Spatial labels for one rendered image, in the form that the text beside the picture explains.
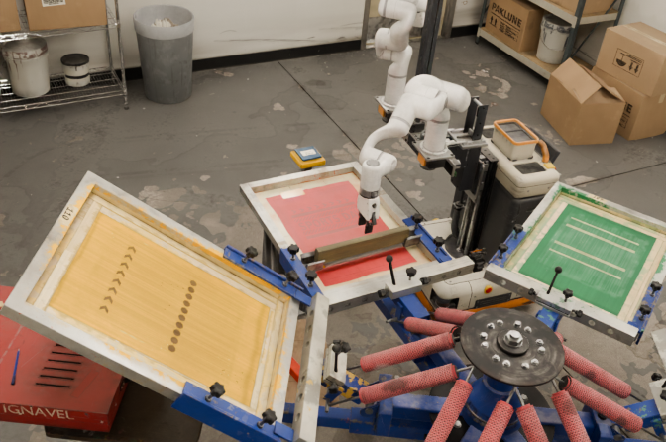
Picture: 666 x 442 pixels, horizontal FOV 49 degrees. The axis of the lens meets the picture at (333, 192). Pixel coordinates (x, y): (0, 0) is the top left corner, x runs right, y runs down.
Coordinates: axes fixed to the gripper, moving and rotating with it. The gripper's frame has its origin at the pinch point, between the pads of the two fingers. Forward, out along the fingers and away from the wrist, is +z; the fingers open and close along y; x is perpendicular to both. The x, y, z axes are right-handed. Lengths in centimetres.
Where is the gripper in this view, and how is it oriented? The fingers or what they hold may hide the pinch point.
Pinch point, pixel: (365, 224)
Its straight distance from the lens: 281.2
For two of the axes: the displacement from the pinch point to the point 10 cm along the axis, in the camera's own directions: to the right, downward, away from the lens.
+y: -4.2, -5.5, 7.2
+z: -0.7, 8.1, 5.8
